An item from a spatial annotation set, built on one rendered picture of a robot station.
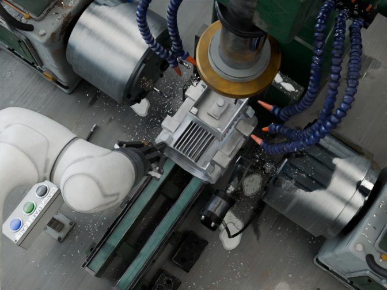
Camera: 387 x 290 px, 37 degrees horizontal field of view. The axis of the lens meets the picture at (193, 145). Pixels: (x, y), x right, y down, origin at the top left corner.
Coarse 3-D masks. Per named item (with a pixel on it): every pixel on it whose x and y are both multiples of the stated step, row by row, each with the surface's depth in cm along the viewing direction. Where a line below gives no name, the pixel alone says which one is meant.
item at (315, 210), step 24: (336, 144) 136; (288, 168) 134; (312, 168) 133; (336, 168) 133; (360, 168) 134; (264, 192) 146; (288, 192) 136; (312, 192) 134; (336, 192) 132; (360, 192) 133; (288, 216) 143; (312, 216) 136; (336, 216) 133
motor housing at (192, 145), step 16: (176, 112) 146; (192, 128) 142; (176, 144) 142; (192, 144) 141; (208, 144) 142; (224, 144) 144; (240, 144) 148; (176, 160) 155; (192, 160) 140; (208, 160) 142; (208, 176) 144
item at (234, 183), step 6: (240, 156) 125; (240, 162) 124; (246, 162) 124; (234, 168) 129; (240, 168) 126; (246, 168) 124; (234, 174) 134; (240, 174) 131; (234, 180) 139; (240, 180) 135; (234, 186) 145
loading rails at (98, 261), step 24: (168, 168) 158; (144, 192) 156; (168, 192) 163; (192, 192) 156; (120, 216) 153; (144, 216) 166; (168, 216) 154; (120, 240) 153; (168, 240) 156; (96, 264) 150; (144, 264) 151; (120, 288) 149; (144, 288) 158
